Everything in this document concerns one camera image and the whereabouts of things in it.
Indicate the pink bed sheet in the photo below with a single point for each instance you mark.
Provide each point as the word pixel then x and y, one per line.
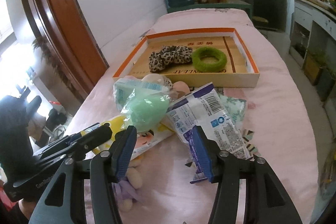
pixel 275 108

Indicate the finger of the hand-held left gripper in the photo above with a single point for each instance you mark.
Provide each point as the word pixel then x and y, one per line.
pixel 92 137

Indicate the green fuzzy scrunchie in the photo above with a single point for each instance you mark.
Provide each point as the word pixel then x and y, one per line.
pixel 200 64

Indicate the green sponge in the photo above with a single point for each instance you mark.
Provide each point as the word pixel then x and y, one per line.
pixel 147 111

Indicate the green table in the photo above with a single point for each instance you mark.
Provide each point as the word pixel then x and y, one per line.
pixel 223 5

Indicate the green floral tissue packet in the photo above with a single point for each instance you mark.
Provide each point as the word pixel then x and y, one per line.
pixel 235 108

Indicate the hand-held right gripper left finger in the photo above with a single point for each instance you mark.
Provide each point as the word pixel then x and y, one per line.
pixel 125 153

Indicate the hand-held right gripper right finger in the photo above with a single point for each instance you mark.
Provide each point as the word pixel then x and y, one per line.
pixel 202 157

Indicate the crate of green plants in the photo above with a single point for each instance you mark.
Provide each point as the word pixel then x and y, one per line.
pixel 317 69

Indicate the blue and white tissue packet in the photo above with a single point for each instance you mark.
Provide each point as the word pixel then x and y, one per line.
pixel 210 119

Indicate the yellow cartoon tissue packet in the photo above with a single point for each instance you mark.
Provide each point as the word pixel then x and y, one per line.
pixel 148 140

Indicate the grey kitchen counter cabinet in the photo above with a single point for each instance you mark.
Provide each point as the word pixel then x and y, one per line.
pixel 315 24

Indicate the cardboard box with orange rim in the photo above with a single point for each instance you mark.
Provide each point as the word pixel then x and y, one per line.
pixel 183 74

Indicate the leopard print scrunchie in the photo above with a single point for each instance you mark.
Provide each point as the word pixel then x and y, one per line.
pixel 168 56

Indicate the brown wooden headboard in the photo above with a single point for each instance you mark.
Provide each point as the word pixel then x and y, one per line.
pixel 65 29

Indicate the pink plush toy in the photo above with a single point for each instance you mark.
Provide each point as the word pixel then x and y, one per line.
pixel 181 87

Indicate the plush doll with purple bow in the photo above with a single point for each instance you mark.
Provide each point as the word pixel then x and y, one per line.
pixel 134 179

